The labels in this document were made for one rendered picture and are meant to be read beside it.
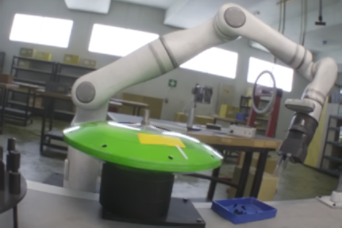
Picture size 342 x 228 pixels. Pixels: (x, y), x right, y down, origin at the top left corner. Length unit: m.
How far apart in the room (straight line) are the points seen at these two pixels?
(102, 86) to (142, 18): 9.02
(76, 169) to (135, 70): 0.30
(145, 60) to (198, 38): 0.16
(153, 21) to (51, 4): 3.68
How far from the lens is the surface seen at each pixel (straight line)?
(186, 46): 0.72
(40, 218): 0.49
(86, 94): 0.71
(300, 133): 0.72
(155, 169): 0.40
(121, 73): 0.70
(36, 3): 10.11
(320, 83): 0.78
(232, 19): 0.71
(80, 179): 0.76
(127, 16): 9.66
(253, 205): 0.74
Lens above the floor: 1.15
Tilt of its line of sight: 1 degrees up
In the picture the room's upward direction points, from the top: 9 degrees clockwise
